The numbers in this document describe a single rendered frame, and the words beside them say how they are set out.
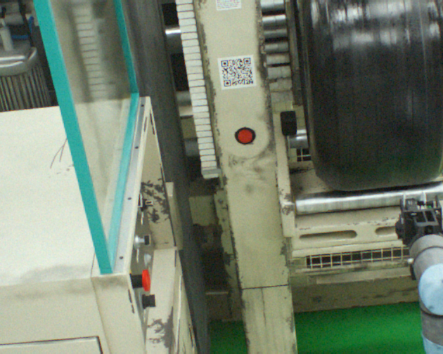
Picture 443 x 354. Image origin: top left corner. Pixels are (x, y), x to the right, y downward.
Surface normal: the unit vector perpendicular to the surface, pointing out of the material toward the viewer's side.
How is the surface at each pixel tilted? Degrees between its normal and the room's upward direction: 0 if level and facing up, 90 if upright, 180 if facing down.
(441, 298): 83
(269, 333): 90
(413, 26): 53
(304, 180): 0
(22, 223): 0
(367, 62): 65
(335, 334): 0
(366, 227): 90
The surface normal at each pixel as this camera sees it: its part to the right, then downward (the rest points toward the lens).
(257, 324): 0.00, 0.56
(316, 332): -0.12, -0.83
